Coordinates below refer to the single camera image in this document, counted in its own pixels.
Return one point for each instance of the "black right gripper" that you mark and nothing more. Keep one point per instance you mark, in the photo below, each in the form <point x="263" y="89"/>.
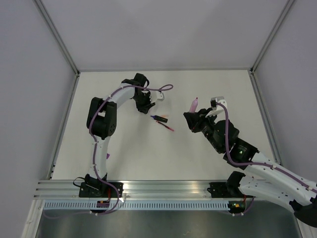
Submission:
<point x="192" y="119"/>

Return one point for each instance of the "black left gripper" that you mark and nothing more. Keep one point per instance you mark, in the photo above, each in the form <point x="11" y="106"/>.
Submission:
<point x="144" y="109"/>

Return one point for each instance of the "black purple highlighter pen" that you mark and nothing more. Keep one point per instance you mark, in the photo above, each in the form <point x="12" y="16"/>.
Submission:
<point x="159" y="118"/>

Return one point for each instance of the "red transparent pen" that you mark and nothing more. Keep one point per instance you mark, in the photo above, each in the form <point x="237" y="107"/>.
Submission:
<point x="167" y="127"/>

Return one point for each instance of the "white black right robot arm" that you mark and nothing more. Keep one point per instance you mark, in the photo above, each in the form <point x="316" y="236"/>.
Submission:
<point x="259" y="176"/>

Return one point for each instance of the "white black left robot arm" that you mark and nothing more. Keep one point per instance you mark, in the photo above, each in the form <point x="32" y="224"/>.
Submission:
<point x="101" y="123"/>

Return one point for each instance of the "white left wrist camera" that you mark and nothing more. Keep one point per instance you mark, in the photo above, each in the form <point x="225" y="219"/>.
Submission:
<point x="156" y="96"/>

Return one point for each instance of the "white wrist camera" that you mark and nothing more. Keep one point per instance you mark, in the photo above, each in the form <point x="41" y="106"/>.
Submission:
<point x="156" y="96"/>
<point x="217" y="104"/>

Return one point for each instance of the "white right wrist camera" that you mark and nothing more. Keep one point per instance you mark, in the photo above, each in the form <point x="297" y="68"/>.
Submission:
<point x="217" y="104"/>

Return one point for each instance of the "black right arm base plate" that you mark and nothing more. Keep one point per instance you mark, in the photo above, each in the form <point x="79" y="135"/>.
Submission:
<point x="218" y="190"/>

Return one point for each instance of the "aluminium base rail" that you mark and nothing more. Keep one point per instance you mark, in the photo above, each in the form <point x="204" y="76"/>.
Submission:
<point x="132" y="189"/>

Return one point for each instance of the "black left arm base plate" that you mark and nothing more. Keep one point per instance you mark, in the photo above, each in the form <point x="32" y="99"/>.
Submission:
<point x="101" y="190"/>

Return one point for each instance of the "aluminium frame post left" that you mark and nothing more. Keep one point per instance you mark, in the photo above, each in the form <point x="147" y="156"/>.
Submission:
<point x="56" y="35"/>

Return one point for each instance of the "aluminium frame post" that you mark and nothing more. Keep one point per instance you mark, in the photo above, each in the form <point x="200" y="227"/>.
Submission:
<point x="277" y="25"/>
<point x="56" y="35"/>

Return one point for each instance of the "white slotted cable duct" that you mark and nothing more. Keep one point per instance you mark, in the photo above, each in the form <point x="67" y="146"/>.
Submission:
<point x="173" y="205"/>

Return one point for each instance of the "aluminium frame post right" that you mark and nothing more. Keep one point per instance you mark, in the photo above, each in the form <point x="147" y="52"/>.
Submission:
<point x="277" y="25"/>

